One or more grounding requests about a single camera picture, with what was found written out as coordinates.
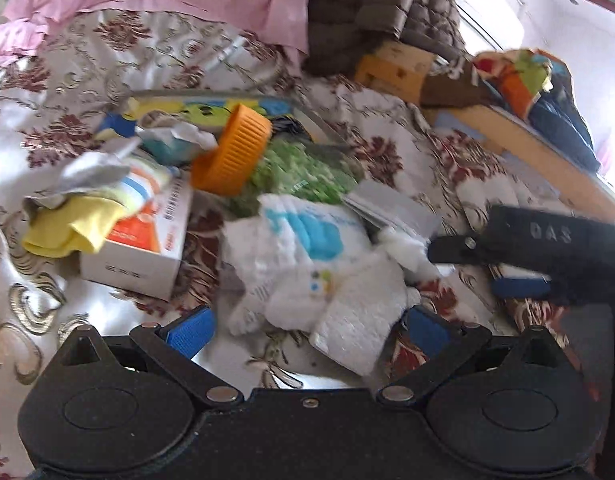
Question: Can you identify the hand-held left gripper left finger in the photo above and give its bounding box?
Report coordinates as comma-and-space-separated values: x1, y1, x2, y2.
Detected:
52, 305, 244, 407

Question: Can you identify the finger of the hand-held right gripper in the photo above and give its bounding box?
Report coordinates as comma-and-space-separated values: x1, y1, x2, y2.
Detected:
489, 274, 555, 302
426, 234, 488, 267

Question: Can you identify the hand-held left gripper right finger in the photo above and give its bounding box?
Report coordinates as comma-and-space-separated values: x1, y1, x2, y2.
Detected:
376, 305, 569, 407

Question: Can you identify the white fluffy towel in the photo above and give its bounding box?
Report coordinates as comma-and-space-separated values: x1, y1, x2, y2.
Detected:
264, 227, 441, 377

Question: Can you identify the yellow striped towel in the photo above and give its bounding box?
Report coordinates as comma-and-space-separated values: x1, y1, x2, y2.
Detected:
22, 160, 174, 259

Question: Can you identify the grey card packet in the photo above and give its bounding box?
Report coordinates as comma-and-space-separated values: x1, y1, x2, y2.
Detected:
343, 180, 441, 236

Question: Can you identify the white box with orange label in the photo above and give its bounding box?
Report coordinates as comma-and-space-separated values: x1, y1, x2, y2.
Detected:
78, 172, 194, 302

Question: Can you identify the wooden board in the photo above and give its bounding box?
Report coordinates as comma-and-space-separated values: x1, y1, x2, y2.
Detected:
435, 105, 615, 208

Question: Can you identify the blue denim cloth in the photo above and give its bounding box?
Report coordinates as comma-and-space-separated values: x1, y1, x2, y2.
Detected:
527, 62, 602, 173

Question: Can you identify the green patterned packet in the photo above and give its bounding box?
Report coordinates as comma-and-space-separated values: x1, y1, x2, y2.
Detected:
230, 137, 365, 216

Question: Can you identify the colourful patterned cloth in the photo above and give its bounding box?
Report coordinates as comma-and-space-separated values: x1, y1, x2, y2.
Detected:
473, 49, 555, 121

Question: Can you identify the orange plastic basket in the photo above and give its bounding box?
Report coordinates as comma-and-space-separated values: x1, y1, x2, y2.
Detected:
190, 102, 274, 197

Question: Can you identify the light blue tissue packet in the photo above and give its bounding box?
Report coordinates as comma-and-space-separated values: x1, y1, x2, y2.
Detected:
134, 122, 219, 167

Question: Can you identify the grey cloth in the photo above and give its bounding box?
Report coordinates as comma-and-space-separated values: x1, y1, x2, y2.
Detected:
23, 136, 143, 210

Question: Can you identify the colourful picture book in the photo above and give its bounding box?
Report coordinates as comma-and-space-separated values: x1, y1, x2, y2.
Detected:
122, 89, 348, 153

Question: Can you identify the brown quilted jacket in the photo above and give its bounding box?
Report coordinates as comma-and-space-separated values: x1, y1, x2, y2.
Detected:
301, 0, 469, 77

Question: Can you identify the floral bedspread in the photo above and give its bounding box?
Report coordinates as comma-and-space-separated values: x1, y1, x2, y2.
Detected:
0, 10, 603, 480

